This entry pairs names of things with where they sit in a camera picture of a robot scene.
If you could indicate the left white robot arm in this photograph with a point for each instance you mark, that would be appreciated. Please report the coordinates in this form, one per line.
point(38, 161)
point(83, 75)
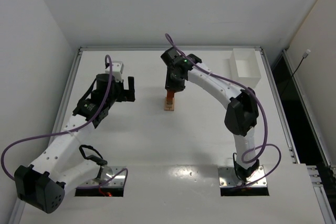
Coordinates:
point(63, 166)

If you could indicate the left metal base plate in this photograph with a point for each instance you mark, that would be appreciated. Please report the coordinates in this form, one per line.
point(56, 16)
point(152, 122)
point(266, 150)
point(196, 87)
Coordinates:
point(111, 177)

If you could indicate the dark striped wood block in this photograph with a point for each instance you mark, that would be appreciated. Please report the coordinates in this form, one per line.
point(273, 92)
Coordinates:
point(169, 102)

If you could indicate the metal base plate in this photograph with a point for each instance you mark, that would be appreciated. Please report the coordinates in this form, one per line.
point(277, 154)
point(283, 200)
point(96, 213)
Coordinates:
point(111, 177)
point(228, 178)

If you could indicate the black hanging cable white plug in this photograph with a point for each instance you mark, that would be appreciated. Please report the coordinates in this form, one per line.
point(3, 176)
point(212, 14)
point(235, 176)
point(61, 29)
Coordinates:
point(304, 56)

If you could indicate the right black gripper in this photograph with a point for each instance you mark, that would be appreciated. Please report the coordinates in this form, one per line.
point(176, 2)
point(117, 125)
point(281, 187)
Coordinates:
point(172, 85)

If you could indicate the white plastic box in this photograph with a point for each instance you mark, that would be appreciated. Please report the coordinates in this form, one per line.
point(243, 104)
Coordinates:
point(244, 67)

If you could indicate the red-brown notched block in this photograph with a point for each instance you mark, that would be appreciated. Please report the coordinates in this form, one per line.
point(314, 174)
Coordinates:
point(170, 94)

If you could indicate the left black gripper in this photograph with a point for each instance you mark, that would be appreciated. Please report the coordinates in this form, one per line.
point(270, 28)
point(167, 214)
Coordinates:
point(126, 93)

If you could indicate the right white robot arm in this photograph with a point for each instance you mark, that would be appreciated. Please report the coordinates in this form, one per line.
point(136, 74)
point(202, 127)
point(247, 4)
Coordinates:
point(239, 103)

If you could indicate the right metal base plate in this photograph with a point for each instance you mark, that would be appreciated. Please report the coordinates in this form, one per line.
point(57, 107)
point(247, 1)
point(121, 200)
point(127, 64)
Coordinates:
point(228, 178)

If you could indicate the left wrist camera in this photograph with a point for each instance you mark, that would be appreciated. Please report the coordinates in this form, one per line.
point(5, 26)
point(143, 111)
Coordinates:
point(117, 70)

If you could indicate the light long wood block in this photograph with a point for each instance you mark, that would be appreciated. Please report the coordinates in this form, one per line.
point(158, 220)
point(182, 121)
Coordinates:
point(173, 105)
point(166, 105)

